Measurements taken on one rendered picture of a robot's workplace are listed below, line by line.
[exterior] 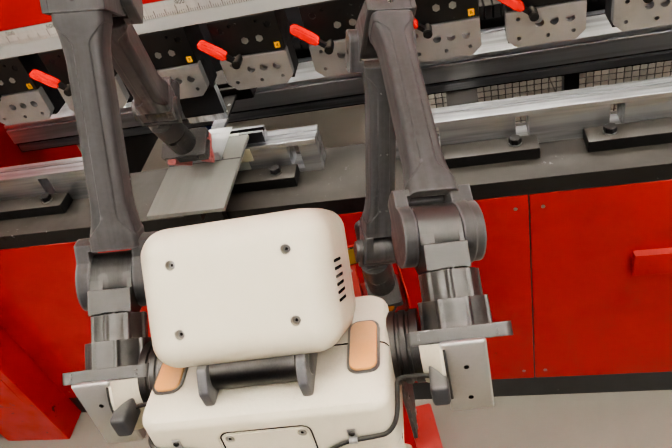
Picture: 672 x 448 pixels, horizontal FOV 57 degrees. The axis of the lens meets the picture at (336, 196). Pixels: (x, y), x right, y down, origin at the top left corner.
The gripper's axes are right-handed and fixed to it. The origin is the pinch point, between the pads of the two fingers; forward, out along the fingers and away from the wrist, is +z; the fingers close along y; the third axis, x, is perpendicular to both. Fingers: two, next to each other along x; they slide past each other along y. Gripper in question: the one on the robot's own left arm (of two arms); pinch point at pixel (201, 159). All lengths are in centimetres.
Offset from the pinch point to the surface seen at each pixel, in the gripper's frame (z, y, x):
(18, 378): 56, 84, 40
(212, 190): -3.4, -4.6, 9.5
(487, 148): 11, -64, 1
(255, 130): 7.6, -10.3, -9.9
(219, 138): 5.5, -1.8, -7.9
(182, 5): -26.0, -6.3, -22.2
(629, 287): 44, -96, 28
